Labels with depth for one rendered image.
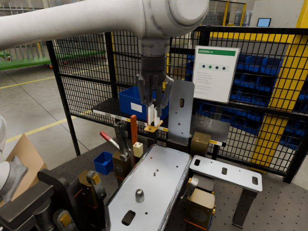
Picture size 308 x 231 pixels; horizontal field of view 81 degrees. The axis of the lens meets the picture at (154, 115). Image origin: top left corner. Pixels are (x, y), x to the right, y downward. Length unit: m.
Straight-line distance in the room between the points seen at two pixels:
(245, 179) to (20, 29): 0.87
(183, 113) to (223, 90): 0.32
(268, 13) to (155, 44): 6.41
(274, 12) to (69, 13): 6.57
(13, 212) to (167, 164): 0.56
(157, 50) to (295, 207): 1.11
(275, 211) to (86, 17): 1.18
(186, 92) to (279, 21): 6.04
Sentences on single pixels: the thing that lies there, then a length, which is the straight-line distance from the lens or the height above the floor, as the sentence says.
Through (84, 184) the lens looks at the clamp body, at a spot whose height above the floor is 1.07.
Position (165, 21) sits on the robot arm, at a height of 1.58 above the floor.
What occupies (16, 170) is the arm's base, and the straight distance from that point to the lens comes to 1.12.
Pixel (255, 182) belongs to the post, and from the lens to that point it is 0.90.
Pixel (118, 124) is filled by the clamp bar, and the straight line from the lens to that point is 0.74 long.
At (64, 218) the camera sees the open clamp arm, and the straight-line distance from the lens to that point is 0.64.
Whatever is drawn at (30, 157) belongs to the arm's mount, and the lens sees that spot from 1.12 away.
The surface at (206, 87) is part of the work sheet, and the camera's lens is 1.11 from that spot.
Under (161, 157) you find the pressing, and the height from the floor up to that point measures 1.00.
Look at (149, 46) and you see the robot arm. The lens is 0.51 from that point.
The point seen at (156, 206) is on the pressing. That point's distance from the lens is 0.71.
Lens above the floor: 1.59
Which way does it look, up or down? 29 degrees down
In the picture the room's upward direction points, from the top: straight up
